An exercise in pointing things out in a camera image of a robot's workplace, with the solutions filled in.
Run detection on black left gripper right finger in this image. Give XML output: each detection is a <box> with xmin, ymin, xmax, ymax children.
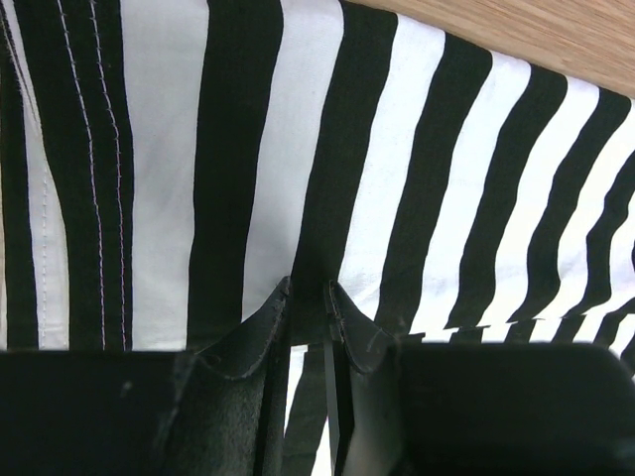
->
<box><xmin>323</xmin><ymin>282</ymin><xmax>634</xmax><ymax>475</ymax></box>

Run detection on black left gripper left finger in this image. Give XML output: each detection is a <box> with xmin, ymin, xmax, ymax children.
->
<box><xmin>1</xmin><ymin>279</ymin><xmax>292</xmax><ymax>475</ymax></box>

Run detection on black white striped tank top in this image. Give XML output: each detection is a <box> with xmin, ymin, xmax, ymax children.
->
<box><xmin>1</xmin><ymin>1</ymin><xmax>634</xmax><ymax>475</ymax></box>

